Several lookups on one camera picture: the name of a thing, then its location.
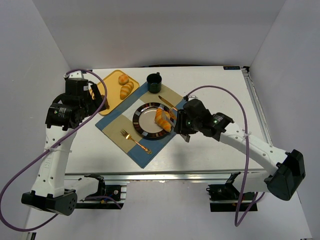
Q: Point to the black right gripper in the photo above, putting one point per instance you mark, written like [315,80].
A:
[180,124]

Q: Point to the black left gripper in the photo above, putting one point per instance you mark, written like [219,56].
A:
[93,100]

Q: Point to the striped croissant bread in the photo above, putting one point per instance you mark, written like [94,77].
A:
[161,119]

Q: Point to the brown chocolate bread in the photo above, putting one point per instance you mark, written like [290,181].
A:
[106,104]

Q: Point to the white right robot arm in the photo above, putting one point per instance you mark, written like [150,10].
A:
[284,170]

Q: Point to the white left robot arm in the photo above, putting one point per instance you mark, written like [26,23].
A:
[66,112]

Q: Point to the long bread roll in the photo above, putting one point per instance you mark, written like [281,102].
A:
[126,90]

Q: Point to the round bread roll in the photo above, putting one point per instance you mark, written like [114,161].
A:
[123,79]

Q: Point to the yellow tray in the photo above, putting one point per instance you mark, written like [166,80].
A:
[113,90]

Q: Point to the blue beige placemat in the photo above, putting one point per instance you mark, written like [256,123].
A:
[132,127]

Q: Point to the gold knife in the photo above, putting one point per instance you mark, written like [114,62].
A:
[167,103]

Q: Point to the gold fork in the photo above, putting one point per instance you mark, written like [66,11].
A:
[129,137]

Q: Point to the black rimmed plate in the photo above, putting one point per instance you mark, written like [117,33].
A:
[143,121]

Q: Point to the dark green mug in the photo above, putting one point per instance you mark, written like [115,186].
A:
[154,83]

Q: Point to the blue label right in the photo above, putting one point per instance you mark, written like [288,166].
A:
[232,68]

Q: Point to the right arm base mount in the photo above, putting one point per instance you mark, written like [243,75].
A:
[224,197]

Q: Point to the aluminium table frame rail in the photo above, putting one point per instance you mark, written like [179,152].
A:
[260,112]

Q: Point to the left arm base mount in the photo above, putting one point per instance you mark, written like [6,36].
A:
[107,197]

